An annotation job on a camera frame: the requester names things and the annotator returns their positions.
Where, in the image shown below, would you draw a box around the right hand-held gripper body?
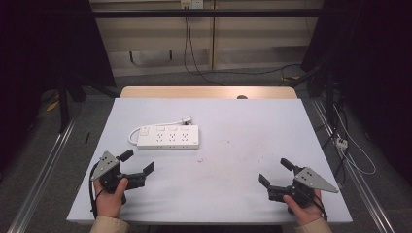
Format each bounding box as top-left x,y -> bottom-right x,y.
267,166 -> 340,209

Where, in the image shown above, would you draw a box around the black horizontal bar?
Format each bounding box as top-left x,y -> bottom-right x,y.
89,8 -> 326,19

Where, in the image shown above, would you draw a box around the aluminium floor rail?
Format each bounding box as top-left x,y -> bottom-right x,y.
311,97 -> 396,233
7,118 -> 78,233

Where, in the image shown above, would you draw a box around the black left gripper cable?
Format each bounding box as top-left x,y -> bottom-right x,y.
88,162 -> 99,220

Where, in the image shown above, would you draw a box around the black hanging cables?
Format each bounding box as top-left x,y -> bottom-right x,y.
183,7 -> 225,87

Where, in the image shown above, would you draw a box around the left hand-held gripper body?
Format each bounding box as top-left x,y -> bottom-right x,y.
90,150 -> 147,194

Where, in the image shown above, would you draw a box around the white wall socket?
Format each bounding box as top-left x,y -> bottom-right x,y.
180,0 -> 205,10

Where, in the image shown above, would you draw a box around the black curtain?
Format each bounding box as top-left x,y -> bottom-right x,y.
300,0 -> 412,187
0,0 -> 117,176

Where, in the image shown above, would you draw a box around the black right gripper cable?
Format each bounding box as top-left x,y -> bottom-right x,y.
299,188 -> 328,222

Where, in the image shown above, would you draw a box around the person's left hand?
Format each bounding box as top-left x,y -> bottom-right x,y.
93,177 -> 130,219

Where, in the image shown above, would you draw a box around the person's right hand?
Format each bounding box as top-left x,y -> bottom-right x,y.
282,189 -> 324,227

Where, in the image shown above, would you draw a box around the black floor cable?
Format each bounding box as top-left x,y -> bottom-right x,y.
207,63 -> 303,87

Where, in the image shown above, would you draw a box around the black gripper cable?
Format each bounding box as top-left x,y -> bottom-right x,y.
88,162 -> 99,220
299,188 -> 328,222

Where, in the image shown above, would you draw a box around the light wooden table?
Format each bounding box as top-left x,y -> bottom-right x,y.
119,85 -> 298,100

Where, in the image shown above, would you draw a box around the white floor cable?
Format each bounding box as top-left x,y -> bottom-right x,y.
332,102 -> 377,177

